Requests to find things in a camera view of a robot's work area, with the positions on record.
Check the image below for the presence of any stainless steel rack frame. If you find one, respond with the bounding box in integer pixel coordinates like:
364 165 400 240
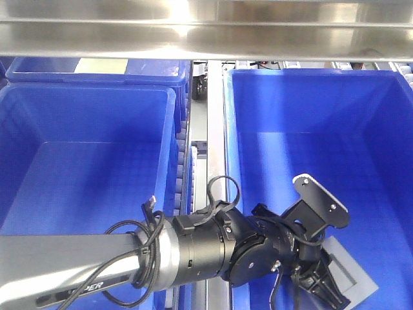
0 0 413 310

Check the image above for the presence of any empty blue target bin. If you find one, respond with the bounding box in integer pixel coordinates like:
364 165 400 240
224 69 412 309

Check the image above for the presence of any empty blue bin left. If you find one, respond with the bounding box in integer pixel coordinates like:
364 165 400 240
1 83 178 309

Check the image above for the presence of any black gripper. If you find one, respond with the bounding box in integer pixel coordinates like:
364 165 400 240
225 208 350 310

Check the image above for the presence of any gray robot arm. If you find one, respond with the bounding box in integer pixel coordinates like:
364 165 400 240
1 201 349 309

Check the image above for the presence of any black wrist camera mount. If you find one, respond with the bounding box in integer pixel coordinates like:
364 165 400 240
281 174 350 240

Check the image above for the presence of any gray square foam base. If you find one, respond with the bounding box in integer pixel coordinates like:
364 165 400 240
323 236 379 309

